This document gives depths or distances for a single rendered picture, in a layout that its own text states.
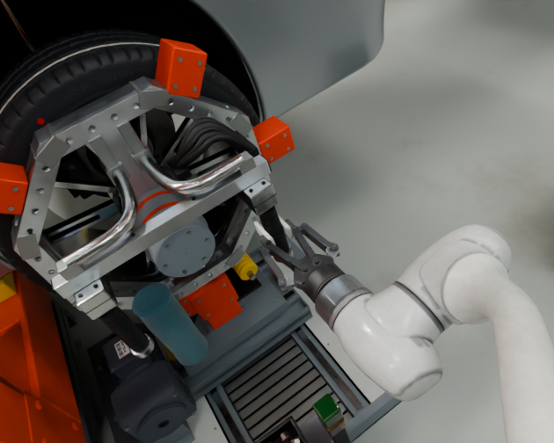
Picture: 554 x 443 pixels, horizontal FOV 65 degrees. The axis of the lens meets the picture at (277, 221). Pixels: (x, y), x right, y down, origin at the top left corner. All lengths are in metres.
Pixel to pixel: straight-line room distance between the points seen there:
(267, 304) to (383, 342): 0.91
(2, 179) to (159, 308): 0.39
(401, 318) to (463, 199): 1.44
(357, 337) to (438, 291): 0.13
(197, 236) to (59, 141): 0.30
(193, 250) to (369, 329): 0.40
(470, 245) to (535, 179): 1.51
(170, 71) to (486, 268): 0.63
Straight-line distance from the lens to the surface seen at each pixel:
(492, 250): 0.70
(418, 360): 0.64
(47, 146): 0.87
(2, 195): 0.91
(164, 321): 1.02
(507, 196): 2.08
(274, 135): 1.03
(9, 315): 1.33
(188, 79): 0.89
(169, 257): 0.88
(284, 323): 1.54
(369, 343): 0.65
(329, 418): 0.85
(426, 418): 1.54
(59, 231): 1.09
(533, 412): 0.47
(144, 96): 0.87
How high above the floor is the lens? 1.46
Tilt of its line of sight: 45 degrees down
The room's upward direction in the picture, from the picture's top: 20 degrees counter-clockwise
